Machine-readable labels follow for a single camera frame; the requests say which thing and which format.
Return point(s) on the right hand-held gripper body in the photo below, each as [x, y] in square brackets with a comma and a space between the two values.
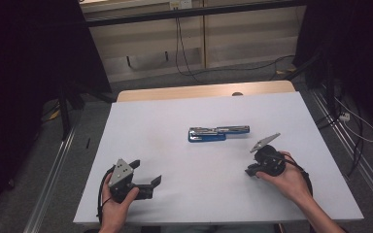
[270, 161]

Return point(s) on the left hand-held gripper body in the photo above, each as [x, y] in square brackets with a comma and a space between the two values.
[120, 174]

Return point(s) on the blue stapler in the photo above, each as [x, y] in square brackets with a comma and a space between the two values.
[207, 136]

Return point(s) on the person's right hand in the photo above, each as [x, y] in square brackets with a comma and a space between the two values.
[291, 183]

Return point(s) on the person's left hand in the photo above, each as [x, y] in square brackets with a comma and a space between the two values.
[113, 212]

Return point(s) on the white table cover sheet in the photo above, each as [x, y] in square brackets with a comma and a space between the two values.
[191, 181]

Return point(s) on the small black floor stick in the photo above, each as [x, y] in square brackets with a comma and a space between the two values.
[88, 143]

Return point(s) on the round table grommet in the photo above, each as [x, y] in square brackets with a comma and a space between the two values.
[237, 94]

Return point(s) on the black metal stand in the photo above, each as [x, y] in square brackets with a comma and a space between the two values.
[328, 84]
[65, 113]

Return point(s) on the wooden table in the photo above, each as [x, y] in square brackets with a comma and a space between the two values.
[191, 91]

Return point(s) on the beige cabinet counter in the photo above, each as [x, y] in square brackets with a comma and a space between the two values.
[239, 42]

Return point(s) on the black curtain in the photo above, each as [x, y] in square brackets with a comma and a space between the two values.
[353, 48]
[29, 64]

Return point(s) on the metal floor rail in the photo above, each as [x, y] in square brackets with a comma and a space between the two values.
[50, 181]
[362, 161]

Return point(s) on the white wall socket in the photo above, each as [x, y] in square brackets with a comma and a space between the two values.
[180, 4]

